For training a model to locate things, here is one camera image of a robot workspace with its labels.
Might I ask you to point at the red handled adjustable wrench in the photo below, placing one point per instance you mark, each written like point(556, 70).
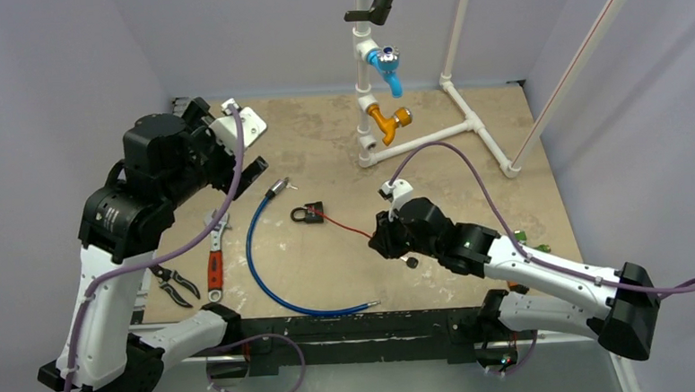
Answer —
point(215, 267)

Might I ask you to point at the red cable seal lock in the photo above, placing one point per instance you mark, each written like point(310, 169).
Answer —
point(338, 224)

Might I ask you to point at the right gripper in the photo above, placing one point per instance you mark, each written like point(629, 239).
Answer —
point(387, 237)

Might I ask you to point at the orange faucet valve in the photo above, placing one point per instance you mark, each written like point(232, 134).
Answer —
point(388, 125)

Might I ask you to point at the blue faucet valve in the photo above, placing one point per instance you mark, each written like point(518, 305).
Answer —
point(386, 61)

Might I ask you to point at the black padlock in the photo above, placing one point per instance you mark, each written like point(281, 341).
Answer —
point(309, 213)

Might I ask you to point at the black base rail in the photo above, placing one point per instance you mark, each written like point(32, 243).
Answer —
point(458, 335)

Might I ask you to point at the white diagonal pole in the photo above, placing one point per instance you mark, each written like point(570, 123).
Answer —
point(597, 31)

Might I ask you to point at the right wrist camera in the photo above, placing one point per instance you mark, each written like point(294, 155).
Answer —
point(397, 193)

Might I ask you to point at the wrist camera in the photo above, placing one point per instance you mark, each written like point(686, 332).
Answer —
point(397, 193)
point(236, 117)

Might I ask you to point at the black fob key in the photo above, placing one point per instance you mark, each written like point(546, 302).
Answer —
point(411, 262)

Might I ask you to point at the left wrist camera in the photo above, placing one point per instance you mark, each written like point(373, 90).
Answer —
point(236, 117)

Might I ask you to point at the white PVC pipe frame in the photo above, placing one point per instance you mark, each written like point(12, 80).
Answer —
point(438, 114)

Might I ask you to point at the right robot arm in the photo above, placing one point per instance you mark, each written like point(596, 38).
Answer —
point(616, 307)

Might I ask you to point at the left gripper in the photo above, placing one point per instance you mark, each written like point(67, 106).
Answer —
point(197, 123)

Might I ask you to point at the blue cable lock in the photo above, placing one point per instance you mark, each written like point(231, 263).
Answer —
point(305, 273)

